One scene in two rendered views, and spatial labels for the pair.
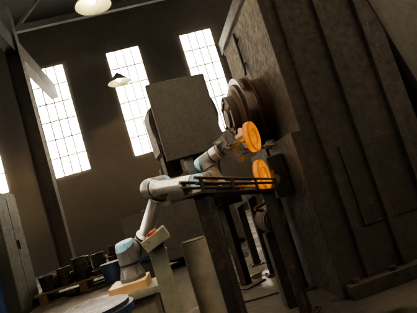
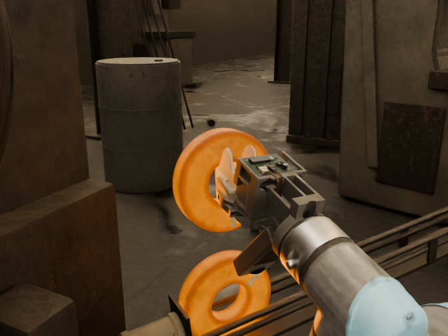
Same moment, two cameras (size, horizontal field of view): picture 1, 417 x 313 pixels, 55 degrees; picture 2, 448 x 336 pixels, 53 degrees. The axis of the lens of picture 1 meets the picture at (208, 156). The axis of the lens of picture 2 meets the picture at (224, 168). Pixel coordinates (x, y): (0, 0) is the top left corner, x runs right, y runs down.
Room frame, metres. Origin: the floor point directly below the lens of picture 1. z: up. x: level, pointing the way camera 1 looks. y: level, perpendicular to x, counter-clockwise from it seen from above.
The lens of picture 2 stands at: (2.53, 0.14, 1.13)
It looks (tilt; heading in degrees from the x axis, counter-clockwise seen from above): 18 degrees down; 216
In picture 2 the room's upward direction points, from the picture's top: straight up
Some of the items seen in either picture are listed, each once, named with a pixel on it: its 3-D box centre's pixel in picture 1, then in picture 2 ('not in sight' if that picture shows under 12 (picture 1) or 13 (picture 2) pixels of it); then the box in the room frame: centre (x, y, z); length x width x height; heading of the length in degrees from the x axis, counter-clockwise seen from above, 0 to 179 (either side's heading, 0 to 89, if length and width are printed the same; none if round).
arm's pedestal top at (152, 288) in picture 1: (136, 290); not in sight; (2.41, 0.63, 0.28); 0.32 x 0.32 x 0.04; 4
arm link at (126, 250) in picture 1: (126, 251); not in sight; (2.41, 0.63, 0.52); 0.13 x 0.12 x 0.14; 146
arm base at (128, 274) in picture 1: (131, 270); not in sight; (2.41, 0.63, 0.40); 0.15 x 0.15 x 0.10
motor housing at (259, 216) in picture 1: (282, 256); not in sight; (2.17, -0.22, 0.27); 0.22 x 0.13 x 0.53; 8
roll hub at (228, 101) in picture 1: (231, 118); not in sight; (2.50, -0.21, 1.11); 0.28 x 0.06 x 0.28; 8
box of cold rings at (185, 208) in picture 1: (168, 234); not in sight; (5.13, 0.77, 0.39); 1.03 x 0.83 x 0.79; 102
